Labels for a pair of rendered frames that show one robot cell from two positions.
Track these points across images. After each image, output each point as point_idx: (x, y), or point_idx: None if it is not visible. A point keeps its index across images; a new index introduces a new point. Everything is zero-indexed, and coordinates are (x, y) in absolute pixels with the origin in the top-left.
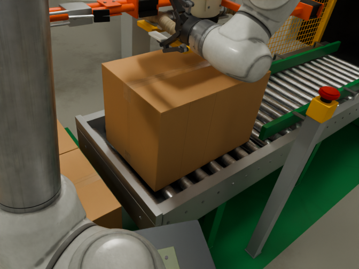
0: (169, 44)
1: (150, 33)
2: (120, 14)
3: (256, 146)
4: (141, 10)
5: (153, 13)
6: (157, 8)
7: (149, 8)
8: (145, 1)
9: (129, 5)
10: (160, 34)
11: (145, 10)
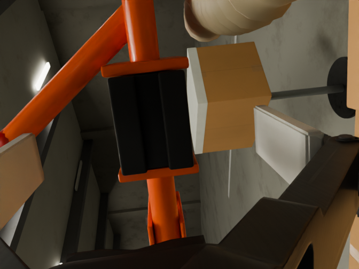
0: (355, 188)
1: (262, 157)
2: (181, 229)
3: None
4: (166, 154)
5: (176, 97)
6: (154, 65)
7: (155, 115)
8: (122, 152)
9: (151, 192)
10: (275, 133)
11: (165, 137)
